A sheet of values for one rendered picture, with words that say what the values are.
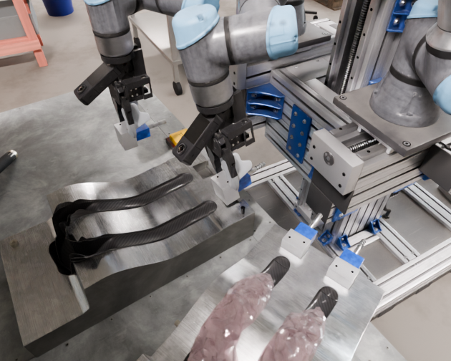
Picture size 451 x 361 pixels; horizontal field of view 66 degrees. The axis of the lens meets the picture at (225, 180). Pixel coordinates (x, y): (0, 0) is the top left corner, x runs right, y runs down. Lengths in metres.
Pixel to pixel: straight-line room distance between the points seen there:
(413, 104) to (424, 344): 1.17
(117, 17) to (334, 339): 0.71
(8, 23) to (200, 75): 2.98
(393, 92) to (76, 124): 0.94
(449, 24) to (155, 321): 0.71
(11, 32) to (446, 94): 3.27
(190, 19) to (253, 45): 0.10
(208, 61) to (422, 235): 1.41
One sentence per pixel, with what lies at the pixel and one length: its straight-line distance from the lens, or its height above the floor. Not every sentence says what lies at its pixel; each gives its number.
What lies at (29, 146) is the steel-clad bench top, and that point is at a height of 0.80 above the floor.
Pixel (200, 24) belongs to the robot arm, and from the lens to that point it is 0.57.
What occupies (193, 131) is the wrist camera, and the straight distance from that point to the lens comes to 0.67.
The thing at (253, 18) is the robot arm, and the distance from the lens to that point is 0.58.
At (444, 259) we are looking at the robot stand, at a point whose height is 0.23.
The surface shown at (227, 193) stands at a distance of 0.76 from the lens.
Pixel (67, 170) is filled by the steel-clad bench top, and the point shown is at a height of 0.80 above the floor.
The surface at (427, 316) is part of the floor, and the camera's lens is 1.84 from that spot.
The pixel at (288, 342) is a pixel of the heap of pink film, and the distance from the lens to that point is 0.62.
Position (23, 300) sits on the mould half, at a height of 0.86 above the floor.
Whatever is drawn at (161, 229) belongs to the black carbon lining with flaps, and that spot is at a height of 0.88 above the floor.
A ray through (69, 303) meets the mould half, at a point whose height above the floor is 0.86.
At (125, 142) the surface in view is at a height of 0.93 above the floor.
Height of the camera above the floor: 1.49
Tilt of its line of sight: 46 degrees down
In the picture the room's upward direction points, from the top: straight up
